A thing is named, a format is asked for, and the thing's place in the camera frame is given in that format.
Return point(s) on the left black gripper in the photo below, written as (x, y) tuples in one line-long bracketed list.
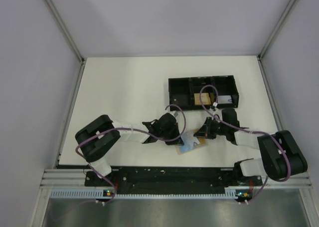
[(175, 127)]

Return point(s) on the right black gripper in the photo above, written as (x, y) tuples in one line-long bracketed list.
[(206, 128)]

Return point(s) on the gold card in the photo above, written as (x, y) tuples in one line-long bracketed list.
[(198, 142)]

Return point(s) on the beige card holder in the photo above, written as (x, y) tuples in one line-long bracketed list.
[(181, 145)]

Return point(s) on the light blue card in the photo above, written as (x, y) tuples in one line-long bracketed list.
[(187, 146)]

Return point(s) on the black three-compartment tray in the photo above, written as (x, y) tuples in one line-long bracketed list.
[(182, 90)]

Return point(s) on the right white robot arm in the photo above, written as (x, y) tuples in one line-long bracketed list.
[(281, 156)]

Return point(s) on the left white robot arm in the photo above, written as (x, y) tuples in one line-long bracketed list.
[(99, 136)]

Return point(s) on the gold cards stack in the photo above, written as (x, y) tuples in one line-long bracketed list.
[(202, 98)]

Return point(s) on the silver card in tray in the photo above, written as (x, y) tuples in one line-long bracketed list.
[(225, 99)]

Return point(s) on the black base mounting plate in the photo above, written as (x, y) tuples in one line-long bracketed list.
[(178, 180)]

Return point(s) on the steel sheet front panel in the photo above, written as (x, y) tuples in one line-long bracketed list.
[(272, 208)]

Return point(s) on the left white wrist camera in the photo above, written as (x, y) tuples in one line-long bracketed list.
[(174, 113)]

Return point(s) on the right aluminium frame post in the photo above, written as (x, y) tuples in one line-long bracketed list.
[(261, 56)]

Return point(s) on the aluminium frame post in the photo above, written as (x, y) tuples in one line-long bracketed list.
[(261, 56), (76, 83)]

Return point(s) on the grey slotted cable duct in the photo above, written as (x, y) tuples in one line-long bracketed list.
[(103, 195)]

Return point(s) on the aluminium front rail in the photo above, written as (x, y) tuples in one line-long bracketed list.
[(76, 178)]

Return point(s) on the left aluminium frame post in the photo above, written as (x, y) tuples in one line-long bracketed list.
[(76, 83)]

